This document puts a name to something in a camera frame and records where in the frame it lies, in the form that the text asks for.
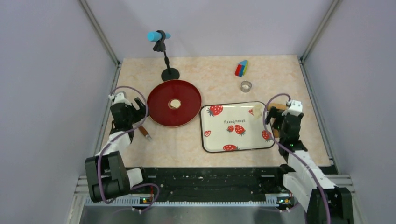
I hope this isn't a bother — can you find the metal scraper wooden handle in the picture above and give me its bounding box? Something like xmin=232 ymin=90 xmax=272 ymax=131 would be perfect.
xmin=138 ymin=125 xmax=153 ymax=141

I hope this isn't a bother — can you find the wooden dough roller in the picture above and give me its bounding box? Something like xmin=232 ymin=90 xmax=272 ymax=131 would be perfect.
xmin=265 ymin=103 xmax=287 ymax=138

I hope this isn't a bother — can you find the white strawberry print tray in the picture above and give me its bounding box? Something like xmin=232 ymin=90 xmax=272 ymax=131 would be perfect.
xmin=199 ymin=101 xmax=275 ymax=153

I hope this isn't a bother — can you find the white dough lump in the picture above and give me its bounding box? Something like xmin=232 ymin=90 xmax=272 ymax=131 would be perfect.
xmin=169 ymin=99 xmax=181 ymax=109

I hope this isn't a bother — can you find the dark red round plate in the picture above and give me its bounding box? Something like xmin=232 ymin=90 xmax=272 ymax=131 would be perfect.
xmin=147 ymin=80 xmax=202 ymax=127

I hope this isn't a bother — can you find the dough scrap piece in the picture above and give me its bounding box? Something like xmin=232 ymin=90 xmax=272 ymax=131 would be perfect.
xmin=252 ymin=104 xmax=263 ymax=119

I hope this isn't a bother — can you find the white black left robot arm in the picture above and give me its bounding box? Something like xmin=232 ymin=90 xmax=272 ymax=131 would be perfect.
xmin=85 ymin=91 xmax=150 ymax=203

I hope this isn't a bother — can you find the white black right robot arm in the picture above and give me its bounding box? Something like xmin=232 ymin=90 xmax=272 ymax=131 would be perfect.
xmin=263 ymin=99 xmax=354 ymax=224

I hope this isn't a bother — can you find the black microphone stand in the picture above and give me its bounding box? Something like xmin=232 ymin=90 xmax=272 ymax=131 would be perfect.
xmin=153 ymin=30 xmax=180 ymax=82

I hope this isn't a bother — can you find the colourful block toy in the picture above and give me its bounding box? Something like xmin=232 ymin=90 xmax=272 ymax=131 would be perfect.
xmin=234 ymin=60 xmax=249 ymax=77

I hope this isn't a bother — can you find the blue toy microphone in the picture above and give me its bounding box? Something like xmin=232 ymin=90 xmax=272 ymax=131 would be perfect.
xmin=146 ymin=31 xmax=163 ymax=42

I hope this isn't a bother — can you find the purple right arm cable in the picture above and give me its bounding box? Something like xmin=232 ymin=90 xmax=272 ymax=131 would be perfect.
xmin=262 ymin=93 xmax=332 ymax=224

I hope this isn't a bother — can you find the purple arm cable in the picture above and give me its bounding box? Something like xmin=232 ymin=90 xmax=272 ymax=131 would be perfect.
xmin=262 ymin=93 xmax=332 ymax=224
xmin=97 ymin=85 xmax=161 ymax=214

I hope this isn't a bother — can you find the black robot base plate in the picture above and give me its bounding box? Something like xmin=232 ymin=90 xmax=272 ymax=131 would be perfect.
xmin=128 ymin=167 xmax=288 ymax=203

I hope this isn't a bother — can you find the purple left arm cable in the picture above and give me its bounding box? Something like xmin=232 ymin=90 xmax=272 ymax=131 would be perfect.
xmin=97 ymin=85 xmax=161 ymax=214

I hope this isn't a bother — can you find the aluminium frame rail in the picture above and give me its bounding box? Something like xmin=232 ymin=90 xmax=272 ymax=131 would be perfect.
xmin=66 ymin=175 xmax=367 ymax=224

